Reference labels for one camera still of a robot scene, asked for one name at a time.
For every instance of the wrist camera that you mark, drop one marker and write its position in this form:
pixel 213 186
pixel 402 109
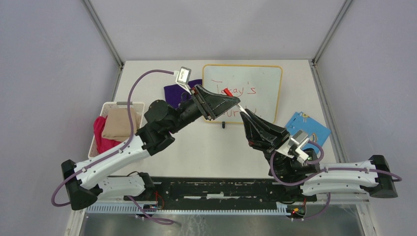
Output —
pixel 292 148
pixel 182 77

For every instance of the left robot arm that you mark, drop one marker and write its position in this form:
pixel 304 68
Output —
pixel 87 181

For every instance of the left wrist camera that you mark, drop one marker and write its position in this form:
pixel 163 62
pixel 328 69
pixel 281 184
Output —
pixel 182 77

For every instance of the purple cloth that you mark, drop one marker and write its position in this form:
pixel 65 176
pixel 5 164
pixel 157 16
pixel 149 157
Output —
pixel 175 95

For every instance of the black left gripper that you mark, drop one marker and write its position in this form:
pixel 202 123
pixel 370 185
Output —
pixel 215 104

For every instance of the yellow framed whiteboard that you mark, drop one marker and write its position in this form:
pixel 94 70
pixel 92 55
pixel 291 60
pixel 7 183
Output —
pixel 257 86

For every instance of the red capped whiteboard marker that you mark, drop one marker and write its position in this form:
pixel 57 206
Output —
pixel 228 93

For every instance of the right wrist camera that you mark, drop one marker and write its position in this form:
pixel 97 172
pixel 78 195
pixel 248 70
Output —
pixel 292 148

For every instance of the blue patterned cloth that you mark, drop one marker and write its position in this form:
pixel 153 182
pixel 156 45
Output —
pixel 317 132

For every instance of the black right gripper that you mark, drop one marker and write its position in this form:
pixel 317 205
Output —
pixel 257 139

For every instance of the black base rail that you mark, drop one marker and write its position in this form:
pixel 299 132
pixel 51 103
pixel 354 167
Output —
pixel 191 193

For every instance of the beige cloth in basket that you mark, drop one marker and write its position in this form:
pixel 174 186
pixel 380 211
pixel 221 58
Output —
pixel 117 126

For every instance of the pink cloth in basket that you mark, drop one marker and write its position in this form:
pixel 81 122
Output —
pixel 102 144

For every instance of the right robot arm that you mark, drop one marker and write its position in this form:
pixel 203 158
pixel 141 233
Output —
pixel 296 161

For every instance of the white cable comb strip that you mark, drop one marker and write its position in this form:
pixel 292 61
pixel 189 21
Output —
pixel 131 208

